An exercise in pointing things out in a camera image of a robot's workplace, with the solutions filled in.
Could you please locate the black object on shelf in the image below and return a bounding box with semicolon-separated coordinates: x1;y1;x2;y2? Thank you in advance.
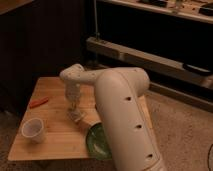
182;63;213;76

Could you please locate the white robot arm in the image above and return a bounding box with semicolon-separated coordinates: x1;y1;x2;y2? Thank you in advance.
60;64;167;171

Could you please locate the green bowl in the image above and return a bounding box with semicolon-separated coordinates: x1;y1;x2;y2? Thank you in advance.
85;123;112;161

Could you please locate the white sponge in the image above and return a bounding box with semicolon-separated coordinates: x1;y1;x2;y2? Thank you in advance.
68;111;87;129

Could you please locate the orange marker pen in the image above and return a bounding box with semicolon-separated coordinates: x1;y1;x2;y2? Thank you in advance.
29;97;49;108

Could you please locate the grey metal shelf rail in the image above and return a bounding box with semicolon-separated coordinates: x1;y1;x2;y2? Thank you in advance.
86;37;213;90

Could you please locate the white plastic cup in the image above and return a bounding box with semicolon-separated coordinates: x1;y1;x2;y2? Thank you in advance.
21;118;45;143

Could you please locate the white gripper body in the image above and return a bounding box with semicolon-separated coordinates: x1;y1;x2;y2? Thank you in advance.
65;84;80;112

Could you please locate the wooden table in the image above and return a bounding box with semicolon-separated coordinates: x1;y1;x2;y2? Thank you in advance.
7;76;158;162

